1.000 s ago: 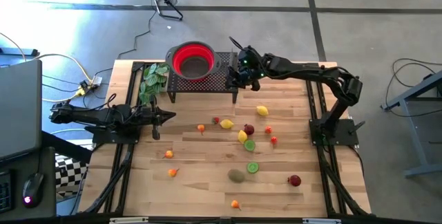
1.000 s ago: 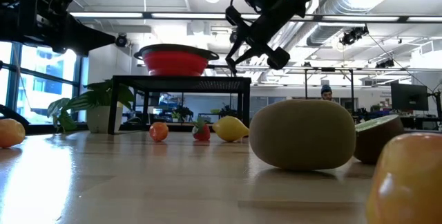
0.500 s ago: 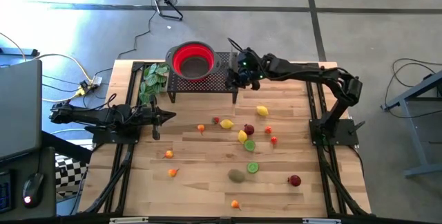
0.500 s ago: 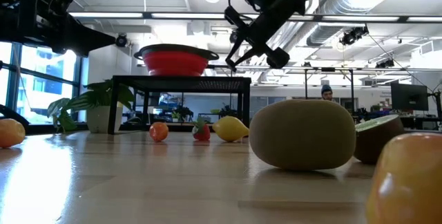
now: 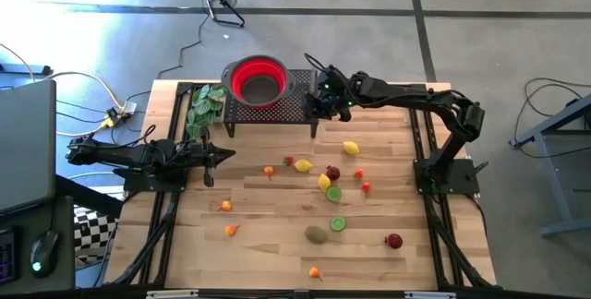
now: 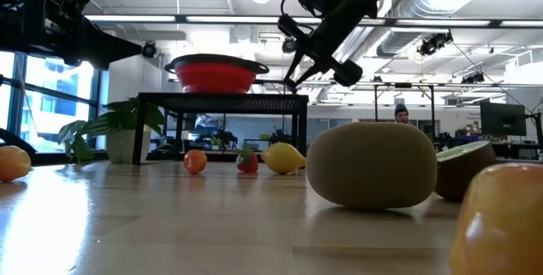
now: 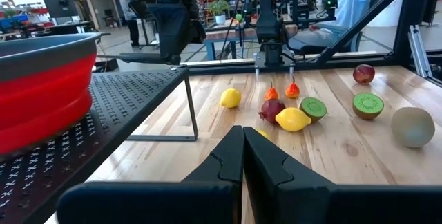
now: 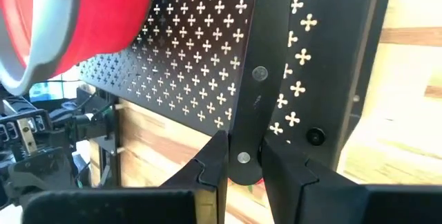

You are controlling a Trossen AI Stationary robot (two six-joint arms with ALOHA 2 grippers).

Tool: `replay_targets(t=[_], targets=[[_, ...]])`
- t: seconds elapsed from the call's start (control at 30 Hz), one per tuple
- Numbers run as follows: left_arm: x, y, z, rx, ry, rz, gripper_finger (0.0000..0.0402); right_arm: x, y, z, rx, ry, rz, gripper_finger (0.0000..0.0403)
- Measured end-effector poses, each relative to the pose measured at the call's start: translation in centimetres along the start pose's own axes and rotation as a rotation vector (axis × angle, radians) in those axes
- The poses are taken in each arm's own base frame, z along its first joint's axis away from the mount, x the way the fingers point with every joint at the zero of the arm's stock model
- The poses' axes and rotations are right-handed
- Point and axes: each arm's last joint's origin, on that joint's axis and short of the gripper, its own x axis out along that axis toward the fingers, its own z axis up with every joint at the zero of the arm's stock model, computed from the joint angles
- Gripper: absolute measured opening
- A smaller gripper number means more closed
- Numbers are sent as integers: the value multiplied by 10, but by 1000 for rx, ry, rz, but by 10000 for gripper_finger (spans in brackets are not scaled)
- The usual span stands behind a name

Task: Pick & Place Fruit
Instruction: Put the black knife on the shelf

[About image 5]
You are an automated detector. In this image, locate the silver bracket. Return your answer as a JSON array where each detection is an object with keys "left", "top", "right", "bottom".
[
  {"left": 404, "top": 291, "right": 457, "bottom": 299},
  {"left": 146, "top": 289, "right": 199, "bottom": 299}
]

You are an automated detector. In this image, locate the grey-blue table frame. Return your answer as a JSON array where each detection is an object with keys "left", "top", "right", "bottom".
[{"left": 509, "top": 93, "right": 591, "bottom": 240}]

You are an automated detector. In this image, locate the black fan cable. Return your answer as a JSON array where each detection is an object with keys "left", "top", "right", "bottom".
[{"left": 156, "top": 0, "right": 208, "bottom": 80}]

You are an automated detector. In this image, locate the red collapsible colander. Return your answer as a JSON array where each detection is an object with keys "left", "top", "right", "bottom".
[{"left": 221, "top": 54, "right": 297, "bottom": 110}]

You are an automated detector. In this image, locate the brown whole toy kiwi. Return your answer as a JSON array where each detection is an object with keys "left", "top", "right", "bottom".
[{"left": 304, "top": 225, "right": 329, "bottom": 245}]

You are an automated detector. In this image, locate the black aluminium table frame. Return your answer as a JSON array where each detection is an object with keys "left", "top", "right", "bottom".
[{"left": 103, "top": 80, "right": 499, "bottom": 291}]

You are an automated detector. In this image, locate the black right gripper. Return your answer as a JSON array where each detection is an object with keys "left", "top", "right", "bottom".
[{"left": 306, "top": 69, "right": 362, "bottom": 123}]

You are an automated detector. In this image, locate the black floor cable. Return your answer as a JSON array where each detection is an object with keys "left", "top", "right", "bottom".
[{"left": 513, "top": 77, "right": 591, "bottom": 160}]

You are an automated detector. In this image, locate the black keyboard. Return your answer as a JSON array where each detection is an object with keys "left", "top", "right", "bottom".
[{"left": 0, "top": 227, "right": 19, "bottom": 286}]

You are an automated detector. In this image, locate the black desk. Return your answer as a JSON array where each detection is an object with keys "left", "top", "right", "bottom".
[{"left": 0, "top": 195, "right": 78, "bottom": 293}]

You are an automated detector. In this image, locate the black perforated metal shelf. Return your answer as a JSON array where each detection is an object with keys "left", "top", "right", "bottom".
[{"left": 223, "top": 68, "right": 320, "bottom": 139}]

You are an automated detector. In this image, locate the black computer mouse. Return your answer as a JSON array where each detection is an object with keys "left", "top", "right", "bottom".
[{"left": 30, "top": 229, "right": 60, "bottom": 279}]

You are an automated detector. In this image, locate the black-white checkerboard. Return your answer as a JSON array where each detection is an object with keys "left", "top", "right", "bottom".
[{"left": 72, "top": 204, "right": 120, "bottom": 263}]

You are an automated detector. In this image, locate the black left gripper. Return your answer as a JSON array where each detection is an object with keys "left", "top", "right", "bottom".
[{"left": 184, "top": 126, "right": 236, "bottom": 188}]

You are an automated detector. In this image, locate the dark flat floor bar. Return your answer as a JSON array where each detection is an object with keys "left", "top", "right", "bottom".
[{"left": 0, "top": 63, "right": 53, "bottom": 77}]

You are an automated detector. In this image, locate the green potted plant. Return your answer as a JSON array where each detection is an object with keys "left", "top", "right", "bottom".
[{"left": 185, "top": 83, "right": 227, "bottom": 139}]

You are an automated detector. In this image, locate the black diagonal beam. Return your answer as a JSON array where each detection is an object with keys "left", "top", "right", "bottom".
[{"left": 54, "top": 173, "right": 125, "bottom": 220}]

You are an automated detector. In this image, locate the cream floor cable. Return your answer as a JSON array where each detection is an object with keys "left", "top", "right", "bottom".
[
  {"left": 43, "top": 70, "right": 127, "bottom": 138},
  {"left": 0, "top": 42, "right": 37, "bottom": 83}
]

